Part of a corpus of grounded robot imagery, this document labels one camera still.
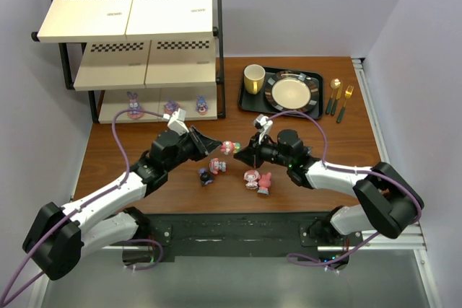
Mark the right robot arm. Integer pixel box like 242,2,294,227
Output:
234,129,424,239

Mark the black imp toy left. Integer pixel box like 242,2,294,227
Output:
198,168,215,186

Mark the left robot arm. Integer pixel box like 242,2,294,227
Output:
22,127,222,281

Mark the pink bunny blue skirt toy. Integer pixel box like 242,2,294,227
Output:
257,172,271,195

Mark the gold spoon green handle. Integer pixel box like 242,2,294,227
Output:
325,79,341,114

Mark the gold knife green handle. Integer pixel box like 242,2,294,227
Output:
330,82,343,116

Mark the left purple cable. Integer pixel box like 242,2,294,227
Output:
0,108,170,307

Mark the beige black three-tier shelf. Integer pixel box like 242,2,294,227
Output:
31,0,226,123

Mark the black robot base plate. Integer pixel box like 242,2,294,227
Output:
106,210,364,265

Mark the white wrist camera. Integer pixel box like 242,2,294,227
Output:
163,108,189,136
253,114,273,144

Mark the yellow ceramic mug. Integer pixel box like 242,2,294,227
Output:
243,64,266,94

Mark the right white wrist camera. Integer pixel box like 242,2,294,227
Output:
253,114,273,144

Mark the pink bunny green hat toy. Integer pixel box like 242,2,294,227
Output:
220,141,240,155

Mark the pink bunny white bonnet toy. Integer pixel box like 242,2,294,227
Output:
243,170,261,190

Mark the gold fork green handle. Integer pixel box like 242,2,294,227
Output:
336,85,354,123

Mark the pink bunny frilly dress toy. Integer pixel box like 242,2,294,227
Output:
209,158,227,175

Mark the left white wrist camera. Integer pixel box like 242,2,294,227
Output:
163,108,189,136

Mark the purple bunny with pink bow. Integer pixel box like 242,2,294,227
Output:
126,91,144,120

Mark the black plastic tray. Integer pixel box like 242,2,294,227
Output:
238,66,324,120

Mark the striped rim dinner plate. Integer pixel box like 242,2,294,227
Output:
263,71,321,113

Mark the purple bunny holding cake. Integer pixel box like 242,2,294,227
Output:
196,95,209,115

